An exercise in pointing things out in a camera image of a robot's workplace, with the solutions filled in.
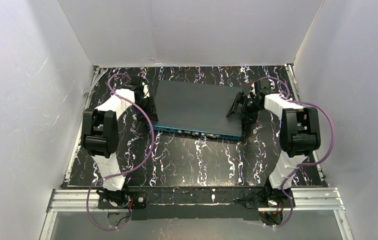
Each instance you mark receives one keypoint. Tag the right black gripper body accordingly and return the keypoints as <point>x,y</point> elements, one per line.
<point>246,104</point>

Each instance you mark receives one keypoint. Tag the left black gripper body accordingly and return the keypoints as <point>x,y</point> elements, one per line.
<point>147,103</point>

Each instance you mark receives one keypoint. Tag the large teal network switch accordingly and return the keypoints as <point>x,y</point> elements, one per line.
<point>197,109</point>

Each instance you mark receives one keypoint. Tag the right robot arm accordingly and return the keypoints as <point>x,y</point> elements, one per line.
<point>299,134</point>

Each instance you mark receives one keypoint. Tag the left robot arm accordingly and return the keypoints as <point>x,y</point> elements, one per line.
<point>100,132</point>

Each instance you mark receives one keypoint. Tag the metal wrench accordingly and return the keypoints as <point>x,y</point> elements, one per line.
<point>98,75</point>

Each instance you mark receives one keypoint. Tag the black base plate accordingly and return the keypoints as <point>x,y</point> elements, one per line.
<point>247,203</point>

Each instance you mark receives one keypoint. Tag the aluminium front rail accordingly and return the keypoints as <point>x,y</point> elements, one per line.
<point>80,200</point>

